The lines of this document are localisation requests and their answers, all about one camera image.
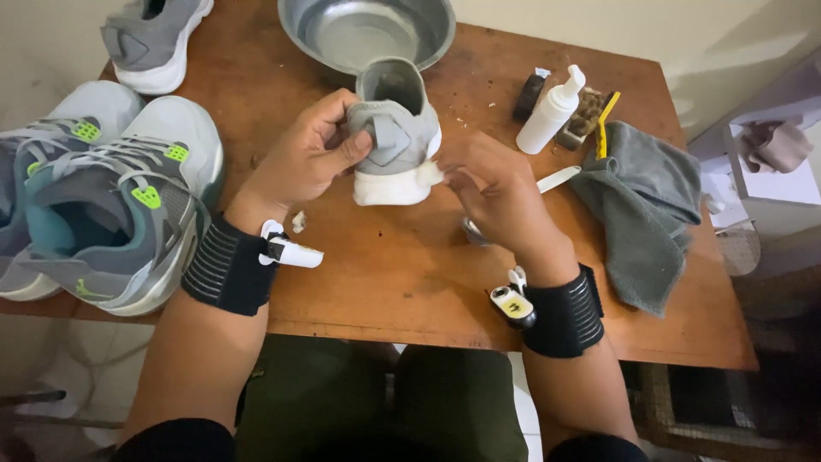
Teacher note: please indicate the person's right hand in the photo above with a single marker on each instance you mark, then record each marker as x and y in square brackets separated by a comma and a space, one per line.
[513, 199]

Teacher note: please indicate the person's left hand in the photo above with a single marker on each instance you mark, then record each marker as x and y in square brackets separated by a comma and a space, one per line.
[288, 170]

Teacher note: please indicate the person's right fingers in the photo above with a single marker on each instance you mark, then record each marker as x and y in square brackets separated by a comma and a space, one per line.
[463, 186]

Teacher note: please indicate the white cleaning sponge piece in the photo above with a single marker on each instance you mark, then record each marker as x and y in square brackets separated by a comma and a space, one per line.
[428, 173]

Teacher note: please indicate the plain grey white-soled sneaker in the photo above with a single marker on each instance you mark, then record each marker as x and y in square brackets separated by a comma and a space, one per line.
[397, 128]
[151, 45]

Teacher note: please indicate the small metal tin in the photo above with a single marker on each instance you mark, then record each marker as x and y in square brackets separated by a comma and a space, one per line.
[473, 234]

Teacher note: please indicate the white plastic stick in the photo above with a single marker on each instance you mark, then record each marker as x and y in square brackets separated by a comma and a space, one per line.
[558, 179]

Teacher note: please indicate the white pump bottle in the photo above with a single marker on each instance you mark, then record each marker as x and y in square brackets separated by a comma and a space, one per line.
[545, 119]

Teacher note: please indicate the small black brush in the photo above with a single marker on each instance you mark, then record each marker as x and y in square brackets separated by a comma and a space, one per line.
[529, 96]

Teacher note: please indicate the wooden bristle brush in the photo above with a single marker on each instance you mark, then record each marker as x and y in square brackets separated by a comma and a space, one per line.
[583, 119]

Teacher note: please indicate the black ribbed wristband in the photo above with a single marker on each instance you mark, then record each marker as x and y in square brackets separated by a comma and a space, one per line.
[228, 269]
[567, 311]

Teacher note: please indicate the small white sponge crumb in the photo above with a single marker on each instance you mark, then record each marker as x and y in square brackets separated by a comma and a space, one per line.
[299, 221]

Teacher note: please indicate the grey microfibre cloth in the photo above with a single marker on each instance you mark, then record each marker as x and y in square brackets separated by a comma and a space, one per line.
[641, 205]

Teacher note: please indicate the round metal basin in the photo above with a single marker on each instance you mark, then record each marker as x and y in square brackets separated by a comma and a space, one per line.
[365, 29]

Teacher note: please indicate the person's green trousers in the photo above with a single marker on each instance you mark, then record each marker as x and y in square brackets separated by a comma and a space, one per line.
[346, 398]

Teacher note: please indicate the person's black right sleeve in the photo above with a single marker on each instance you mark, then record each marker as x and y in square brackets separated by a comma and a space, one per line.
[596, 449]

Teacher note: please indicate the person's black sleeve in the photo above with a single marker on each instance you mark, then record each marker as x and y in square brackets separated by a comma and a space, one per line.
[179, 443]
[596, 449]

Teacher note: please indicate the white shelf with cloth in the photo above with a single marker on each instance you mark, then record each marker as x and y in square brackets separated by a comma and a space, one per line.
[769, 147]

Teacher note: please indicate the grey sneaker green accents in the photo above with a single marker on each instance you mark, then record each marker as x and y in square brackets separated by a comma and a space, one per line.
[38, 135]
[122, 212]

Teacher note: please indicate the person's black left sleeve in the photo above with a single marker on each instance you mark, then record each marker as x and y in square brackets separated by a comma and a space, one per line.
[179, 443]

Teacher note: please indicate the black yellow wrist-mounted camera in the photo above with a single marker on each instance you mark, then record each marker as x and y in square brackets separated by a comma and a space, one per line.
[513, 305]

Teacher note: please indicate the white wrist-mounted camera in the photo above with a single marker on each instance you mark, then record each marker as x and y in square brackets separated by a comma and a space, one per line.
[295, 252]

